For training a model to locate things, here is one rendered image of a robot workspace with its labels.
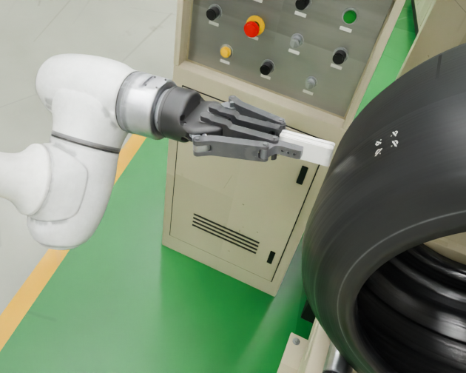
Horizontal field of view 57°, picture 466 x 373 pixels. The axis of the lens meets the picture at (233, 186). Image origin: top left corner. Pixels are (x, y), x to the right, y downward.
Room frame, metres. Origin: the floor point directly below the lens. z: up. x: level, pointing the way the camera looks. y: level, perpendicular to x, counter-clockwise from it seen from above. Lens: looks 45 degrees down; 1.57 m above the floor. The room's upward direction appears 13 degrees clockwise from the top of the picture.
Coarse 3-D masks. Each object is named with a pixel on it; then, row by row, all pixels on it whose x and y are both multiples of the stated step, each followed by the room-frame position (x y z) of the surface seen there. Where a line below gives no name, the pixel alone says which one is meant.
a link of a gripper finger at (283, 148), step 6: (270, 144) 0.43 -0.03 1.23; (276, 144) 0.43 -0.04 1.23; (282, 144) 0.44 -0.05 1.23; (288, 144) 0.44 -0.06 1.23; (294, 144) 0.44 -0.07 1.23; (270, 150) 0.43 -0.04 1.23; (276, 150) 0.43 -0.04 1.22; (282, 150) 0.43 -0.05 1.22; (288, 150) 0.43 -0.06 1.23; (294, 150) 0.43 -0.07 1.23; (300, 150) 0.43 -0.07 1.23; (264, 156) 0.42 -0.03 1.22; (288, 156) 0.43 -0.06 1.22; (294, 156) 0.43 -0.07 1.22; (300, 156) 0.43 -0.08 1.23
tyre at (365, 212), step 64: (448, 64) 0.48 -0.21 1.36; (384, 128) 0.41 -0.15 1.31; (448, 128) 0.35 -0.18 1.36; (320, 192) 0.40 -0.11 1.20; (384, 192) 0.32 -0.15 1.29; (448, 192) 0.30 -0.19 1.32; (320, 256) 0.33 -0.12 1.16; (384, 256) 0.30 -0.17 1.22; (320, 320) 0.32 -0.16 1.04; (384, 320) 0.41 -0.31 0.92; (448, 320) 0.45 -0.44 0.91
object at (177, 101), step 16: (176, 96) 0.48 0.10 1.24; (192, 96) 0.49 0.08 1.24; (160, 112) 0.46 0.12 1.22; (176, 112) 0.46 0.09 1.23; (192, 112) 0.48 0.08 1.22; (208, 112) 0.48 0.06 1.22; (160, 128) 0.46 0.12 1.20; (176, 128) 0.45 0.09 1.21; (192, 128) 0.44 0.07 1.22; (208, 128) 0.45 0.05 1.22
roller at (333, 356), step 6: (330, 348) 0.35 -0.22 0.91; (330, 354) 0.33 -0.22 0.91; (336, 354) 0.33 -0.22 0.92; (330, 360) 0.32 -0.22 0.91; (336, 360) 0.32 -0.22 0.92; (342, 360) 0.32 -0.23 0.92; (324, 366) 0.31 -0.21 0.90; (330, 366) 0.31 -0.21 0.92; (336, 366) 0.31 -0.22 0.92; (342, 366) 0.31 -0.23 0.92; (348, 366) 0.32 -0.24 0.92; (324, 372) 0.30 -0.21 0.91; (330, 372) 0.30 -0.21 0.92; (336, 372) 0.30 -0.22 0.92; (342, 372) 0.30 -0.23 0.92; (348, 372) 0.31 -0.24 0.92
